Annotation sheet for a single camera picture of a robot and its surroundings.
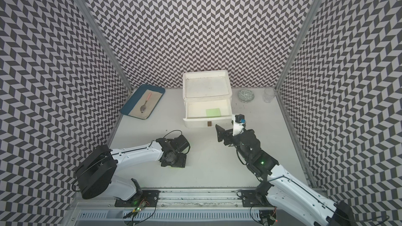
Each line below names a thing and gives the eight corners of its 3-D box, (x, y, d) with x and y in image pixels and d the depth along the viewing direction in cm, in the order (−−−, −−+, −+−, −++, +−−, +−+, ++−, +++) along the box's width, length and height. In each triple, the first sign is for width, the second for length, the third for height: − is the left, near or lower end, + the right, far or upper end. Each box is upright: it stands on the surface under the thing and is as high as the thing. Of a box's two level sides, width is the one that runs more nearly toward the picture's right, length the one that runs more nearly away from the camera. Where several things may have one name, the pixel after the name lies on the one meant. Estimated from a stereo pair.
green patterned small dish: (238, 102, 111) (239, 99, 108) (236, 92, 117) (237, 89, 114) (254, 102, 111) (255, 99, 108) (251, 92, 117) (253, 89, 114)
